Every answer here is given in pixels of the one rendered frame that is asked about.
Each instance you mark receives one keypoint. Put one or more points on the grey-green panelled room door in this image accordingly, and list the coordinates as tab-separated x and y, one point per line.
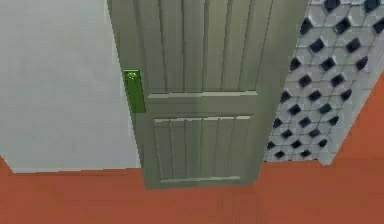
203	100

